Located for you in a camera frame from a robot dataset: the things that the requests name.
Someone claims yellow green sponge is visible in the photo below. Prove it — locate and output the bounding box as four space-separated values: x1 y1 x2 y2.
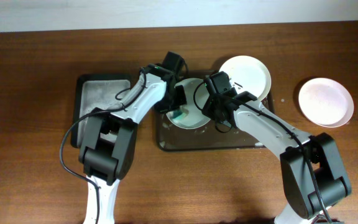
171 109 188 122

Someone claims pale green plastic plate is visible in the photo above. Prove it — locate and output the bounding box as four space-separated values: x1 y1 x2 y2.
166 78 211 129

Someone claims cream plastic plate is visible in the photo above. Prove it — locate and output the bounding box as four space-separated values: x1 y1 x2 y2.
219 55 272 101

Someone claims pink plastic plate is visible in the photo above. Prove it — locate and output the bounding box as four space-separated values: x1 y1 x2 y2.
298 78 354 128

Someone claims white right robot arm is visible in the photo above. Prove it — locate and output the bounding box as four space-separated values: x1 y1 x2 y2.
201 72 352 223

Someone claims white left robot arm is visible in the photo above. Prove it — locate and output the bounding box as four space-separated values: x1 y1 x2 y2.
78 52 187 223

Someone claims dark brown serving tray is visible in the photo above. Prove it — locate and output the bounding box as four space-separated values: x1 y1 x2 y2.
155 70 275 152

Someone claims black soapy water tray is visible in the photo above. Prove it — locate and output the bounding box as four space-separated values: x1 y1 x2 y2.
70 73 132 149

